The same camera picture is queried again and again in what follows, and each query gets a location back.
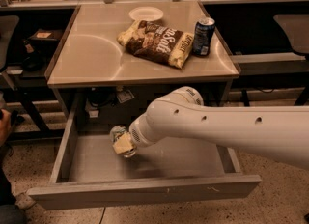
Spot black coiled cable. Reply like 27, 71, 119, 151
85, 87, 118, 108

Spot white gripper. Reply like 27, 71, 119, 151
113, 115, 158, 156

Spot green 7up can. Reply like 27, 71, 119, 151
110, 126, 136, 158

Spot white paper plate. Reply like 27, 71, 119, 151
128, 7, 163, 21

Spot grey office chair left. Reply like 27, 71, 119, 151
0, 15, 20, 158

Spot brown sea salt chip bag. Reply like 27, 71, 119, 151
117, 20, 194, 69

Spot blue soda can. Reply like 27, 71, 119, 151
192, 17, 215, 57

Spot black round device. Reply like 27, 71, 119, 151
21, 39, 44, 71

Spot black box with label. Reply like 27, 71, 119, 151
28, 29, 63, 44

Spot white tag under desk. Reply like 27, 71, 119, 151
117, 90, 134, 103

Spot open grey top drawer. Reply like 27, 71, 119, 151
28, 94, 261, 210

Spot person hand at left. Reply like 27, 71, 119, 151
0, 109, 11, 146

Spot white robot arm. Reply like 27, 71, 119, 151
110, 87, 309, 170

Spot grey cabinet desk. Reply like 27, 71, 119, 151
43, 0, 241, 120

